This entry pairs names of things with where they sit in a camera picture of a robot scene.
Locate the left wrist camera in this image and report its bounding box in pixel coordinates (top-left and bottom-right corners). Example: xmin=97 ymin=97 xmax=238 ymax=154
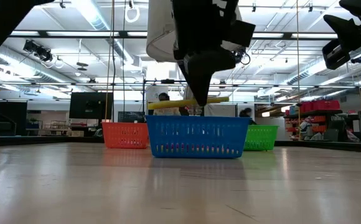
xmin=223 ymin=20 xmax=256 ymax=48

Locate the person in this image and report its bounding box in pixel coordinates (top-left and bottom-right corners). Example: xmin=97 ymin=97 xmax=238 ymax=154
xmin=238 ymin=107 xmax=258 ymax=126
xmin=153 ymin=92 xmax=182 ymax=116

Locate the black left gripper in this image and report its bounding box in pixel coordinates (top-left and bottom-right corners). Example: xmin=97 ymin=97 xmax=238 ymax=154
xmin=172 ymin=0 xmax=237 ymax=107

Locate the storage shelf rack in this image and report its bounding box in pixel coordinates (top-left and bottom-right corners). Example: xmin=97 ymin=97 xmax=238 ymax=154
xmin=284 ymin=99 xmax=345 ymax=141

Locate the dark chalkboard sign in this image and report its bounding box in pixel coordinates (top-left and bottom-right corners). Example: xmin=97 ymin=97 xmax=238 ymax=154
xmin=118 ymin=111 xmax=146 ymax=123

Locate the white ring light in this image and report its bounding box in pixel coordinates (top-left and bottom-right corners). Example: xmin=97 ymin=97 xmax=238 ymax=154
xmin=124 ymin=5 xmax=141 ymax=24

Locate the white hanging cloth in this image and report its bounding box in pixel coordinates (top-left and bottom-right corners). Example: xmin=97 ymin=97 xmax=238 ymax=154
xmin=204 ymin=103 xmax=237 ymax=118

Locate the green plastic basket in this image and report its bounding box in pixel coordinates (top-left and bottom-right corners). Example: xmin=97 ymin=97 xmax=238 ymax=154
xmin=243 ymin=124 xmax=279 ymax=152

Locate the black hanging cable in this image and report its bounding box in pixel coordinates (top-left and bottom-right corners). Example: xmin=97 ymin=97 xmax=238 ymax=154
xmin=122 ymin=0 xmax=127 ymax=123

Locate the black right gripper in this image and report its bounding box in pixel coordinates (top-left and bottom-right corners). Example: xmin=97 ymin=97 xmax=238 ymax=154
xmin=322 ymin=0 xmax=361 ymax=71

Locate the white shade silver table lamp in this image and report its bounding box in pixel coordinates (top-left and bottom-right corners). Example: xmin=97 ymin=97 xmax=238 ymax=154
xmin=146 ymin=0 xmax=248 ymax=116

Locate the black background pipe frame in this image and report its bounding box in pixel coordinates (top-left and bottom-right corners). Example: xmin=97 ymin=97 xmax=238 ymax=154
xmin=142 ymin=79 xmax=355 ymax=123

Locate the black aluminium table frame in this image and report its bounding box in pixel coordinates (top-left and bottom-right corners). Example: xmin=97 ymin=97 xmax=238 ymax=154
xmin=0 ymin=136 xmax=361 ymax=154

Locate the blue plastic basket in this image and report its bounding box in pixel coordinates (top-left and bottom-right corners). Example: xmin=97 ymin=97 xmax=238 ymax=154
xmin=145 ymin=115 xmax=251 ymax=159

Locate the black overhead frame beam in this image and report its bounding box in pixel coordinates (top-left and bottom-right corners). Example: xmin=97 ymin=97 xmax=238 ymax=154
xmin=9 ymin=30 xmax=339 ymax=40

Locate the white numbered sign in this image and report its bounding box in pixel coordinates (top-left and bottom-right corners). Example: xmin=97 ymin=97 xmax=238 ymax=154
xmin=146 ymin=86 xmax=169 ymax=103

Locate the red storage bin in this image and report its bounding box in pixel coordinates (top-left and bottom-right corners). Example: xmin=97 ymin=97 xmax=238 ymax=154
xmin=300 ymin=101 xmax=314 ymax=113
xmin=312 ymin=99 xmax=341 ymax=111

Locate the black hanging camera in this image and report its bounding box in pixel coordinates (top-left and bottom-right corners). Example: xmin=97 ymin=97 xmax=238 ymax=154
xmin=235 ymin=46 xmax=251 ymax=65

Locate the orange plastic basket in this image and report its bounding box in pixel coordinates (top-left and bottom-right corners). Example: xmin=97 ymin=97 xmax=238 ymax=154
xmin=101 ymin=121 xmax=149 ymax=149

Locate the large black monitor screen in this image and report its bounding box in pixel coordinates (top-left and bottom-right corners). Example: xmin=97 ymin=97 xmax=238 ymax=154
xmin=69 ymin=91 xmax=114 ymax=120

